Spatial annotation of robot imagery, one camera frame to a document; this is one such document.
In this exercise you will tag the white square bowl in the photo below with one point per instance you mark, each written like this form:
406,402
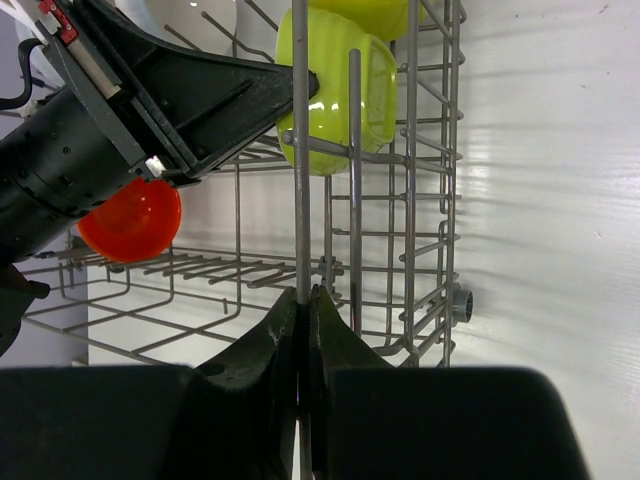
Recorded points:
331,38

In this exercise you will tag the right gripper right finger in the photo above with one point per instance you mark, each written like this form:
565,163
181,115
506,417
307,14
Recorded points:
372,420

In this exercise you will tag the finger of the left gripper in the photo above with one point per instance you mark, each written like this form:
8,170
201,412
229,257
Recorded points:
193,111

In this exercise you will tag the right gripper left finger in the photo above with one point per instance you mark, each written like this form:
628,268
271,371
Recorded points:
232,417

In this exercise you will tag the orange bowl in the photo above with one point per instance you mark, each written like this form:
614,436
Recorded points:
138,223

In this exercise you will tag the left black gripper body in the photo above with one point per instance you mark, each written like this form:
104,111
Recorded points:
56,167

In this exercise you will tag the lime green bowl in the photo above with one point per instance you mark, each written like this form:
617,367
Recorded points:
386,19

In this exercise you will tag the white round bowl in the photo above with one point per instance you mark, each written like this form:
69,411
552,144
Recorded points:
205,25

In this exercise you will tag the grey wire dish rack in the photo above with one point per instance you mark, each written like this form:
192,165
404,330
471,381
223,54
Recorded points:
376,230

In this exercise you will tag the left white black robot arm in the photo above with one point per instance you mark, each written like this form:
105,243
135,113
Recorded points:
93,91

